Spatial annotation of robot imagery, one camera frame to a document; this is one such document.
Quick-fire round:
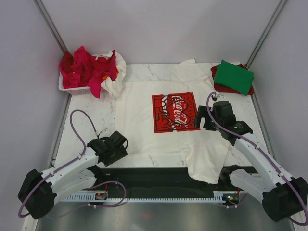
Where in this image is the white Coca-Cola t-shirt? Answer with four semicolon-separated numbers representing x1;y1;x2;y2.
115;59;229;184

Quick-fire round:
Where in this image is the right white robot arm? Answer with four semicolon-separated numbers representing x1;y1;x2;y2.
194;101;308;222

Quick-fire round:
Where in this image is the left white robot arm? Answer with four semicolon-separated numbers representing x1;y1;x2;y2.
17;131;128;219

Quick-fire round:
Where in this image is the dark red folded t-shirt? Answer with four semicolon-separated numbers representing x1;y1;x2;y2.
210;65;255;95

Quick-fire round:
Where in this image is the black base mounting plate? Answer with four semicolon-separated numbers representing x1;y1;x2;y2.
91;166;258;199

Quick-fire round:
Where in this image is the green folded t-shirt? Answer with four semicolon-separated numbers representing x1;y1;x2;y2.
214;60;254;96

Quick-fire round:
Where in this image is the white crumpled t-shirt in basket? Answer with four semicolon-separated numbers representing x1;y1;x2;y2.
95;50;128;98

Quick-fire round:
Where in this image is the white plastic laundry basket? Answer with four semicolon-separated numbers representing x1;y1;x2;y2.
57;54;108;96

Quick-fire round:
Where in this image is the magenta crumpled t-shirt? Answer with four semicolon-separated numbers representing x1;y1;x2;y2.
59;46;120;98

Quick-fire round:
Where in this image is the dark red crumpled t-shirt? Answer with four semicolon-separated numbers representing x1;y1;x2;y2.
59;51;74;74

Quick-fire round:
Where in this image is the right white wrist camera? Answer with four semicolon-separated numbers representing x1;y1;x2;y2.
211;93;224;102

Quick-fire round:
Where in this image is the white slotted cable duct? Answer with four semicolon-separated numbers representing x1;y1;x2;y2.
61;191;238;203

